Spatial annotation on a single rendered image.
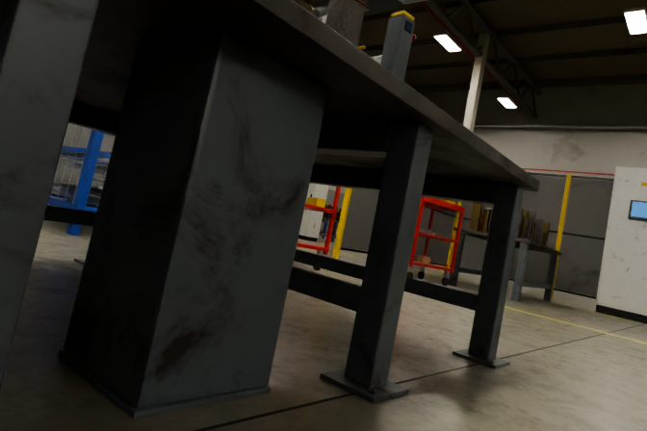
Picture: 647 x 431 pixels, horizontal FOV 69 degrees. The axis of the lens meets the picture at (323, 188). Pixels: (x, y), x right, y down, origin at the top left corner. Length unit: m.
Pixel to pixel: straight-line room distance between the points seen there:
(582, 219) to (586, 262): 0.65
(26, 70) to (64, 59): 0.04
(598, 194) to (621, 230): 1.11
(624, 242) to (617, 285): 0.57
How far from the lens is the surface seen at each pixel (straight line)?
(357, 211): 6.28
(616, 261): 7.42
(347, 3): 1.57
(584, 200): 8.41
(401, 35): 1.74
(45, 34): 0.63
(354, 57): 0.91
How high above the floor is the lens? 0.36
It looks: 5 degrees up
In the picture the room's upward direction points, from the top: 12 degrees clockwise
